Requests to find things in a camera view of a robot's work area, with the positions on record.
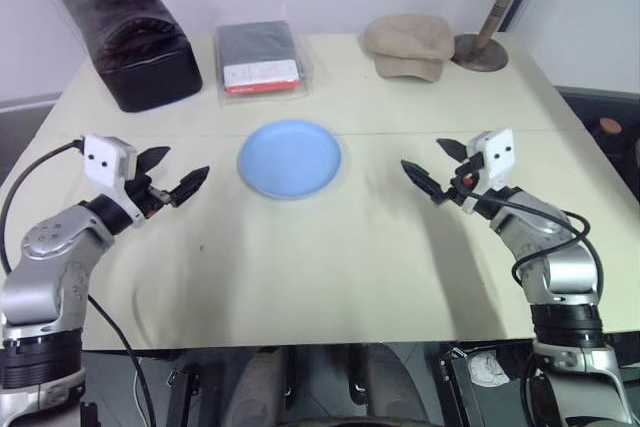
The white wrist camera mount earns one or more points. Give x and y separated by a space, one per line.
102 157
497 152

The small round wooden knob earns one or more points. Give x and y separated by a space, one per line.
610 126

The light blue round plate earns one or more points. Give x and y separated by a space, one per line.
290 159

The brown wooden hat stand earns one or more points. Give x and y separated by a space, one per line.
480 54

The dark grey rounded shape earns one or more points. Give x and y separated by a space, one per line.
392 379

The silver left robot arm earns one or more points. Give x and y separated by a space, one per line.
50 267

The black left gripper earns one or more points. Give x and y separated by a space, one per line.
146 195

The black leather bag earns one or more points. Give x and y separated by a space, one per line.
140 62

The black box with white sticker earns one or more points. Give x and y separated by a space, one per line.
480 387

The dark cloth in clear package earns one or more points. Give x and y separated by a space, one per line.
255 47

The cream tablecloth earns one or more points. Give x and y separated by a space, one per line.
320 257

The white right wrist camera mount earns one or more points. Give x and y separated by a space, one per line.
497 152

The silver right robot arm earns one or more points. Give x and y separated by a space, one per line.
565 267

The dark grey box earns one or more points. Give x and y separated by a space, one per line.
585 107

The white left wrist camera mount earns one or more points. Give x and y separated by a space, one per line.
102 157

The beige flat cap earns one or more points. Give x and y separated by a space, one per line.
410 42

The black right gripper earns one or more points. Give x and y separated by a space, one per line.
467 167

